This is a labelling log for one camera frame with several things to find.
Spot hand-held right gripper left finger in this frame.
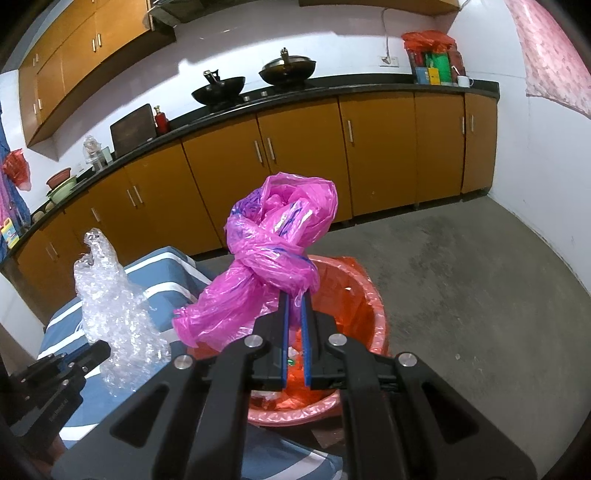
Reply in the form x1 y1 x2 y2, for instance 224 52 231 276
51 291 291 480

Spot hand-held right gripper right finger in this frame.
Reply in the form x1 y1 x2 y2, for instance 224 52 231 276
302 292 539 480

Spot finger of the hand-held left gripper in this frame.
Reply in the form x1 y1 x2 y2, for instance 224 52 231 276
13 353 71 394
9 343 112 438

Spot pink plastic basin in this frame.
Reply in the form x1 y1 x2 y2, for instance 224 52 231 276
187 255 392 428

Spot pink plastic bag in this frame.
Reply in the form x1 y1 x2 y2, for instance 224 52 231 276
172 172 339 352

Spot clear bubble wrap sheet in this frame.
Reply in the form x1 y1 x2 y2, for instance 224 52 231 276
74 227 172 398

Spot blue white striped cloth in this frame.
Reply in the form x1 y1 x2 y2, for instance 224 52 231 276
37 246 345 480

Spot blue hanging cloth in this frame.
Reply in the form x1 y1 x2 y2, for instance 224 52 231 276
0 104 32 227

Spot brown lower kitchen cabinets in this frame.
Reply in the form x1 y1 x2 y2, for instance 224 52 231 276
0 88 499 324

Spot green bowl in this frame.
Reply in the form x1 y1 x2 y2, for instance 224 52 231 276
47 178 78 205

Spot hanging red plastic bag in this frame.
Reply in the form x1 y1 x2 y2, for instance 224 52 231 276
2 148 31 192

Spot glass jar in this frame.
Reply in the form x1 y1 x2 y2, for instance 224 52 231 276
83 135 103 171

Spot built-in gas stove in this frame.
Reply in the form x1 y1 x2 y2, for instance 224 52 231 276
198 80 319 112

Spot black kitchen countertop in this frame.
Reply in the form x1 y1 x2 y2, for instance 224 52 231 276
0 79 500 278

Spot black wok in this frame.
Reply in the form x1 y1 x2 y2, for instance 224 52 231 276
191 69 246 108

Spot dark wooden cutting board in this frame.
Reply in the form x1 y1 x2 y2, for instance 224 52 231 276
110 103 157 160

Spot wok with metal lid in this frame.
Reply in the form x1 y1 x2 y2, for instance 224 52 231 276
257 46 317 86

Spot red bag on packets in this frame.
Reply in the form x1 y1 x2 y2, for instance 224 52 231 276
401 30 457 52

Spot grey range hood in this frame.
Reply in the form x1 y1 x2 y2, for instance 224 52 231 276
147 0 195 31

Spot pale pink patterned curtain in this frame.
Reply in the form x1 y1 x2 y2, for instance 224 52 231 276
503 0 591 116

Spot white power cable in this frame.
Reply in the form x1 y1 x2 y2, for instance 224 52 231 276
381 8 393 58

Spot long brown upper wall cabinets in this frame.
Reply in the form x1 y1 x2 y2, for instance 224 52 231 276
18 0 176 148

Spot short brown upper wall cabinets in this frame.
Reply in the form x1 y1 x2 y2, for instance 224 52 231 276
299 0 462 14

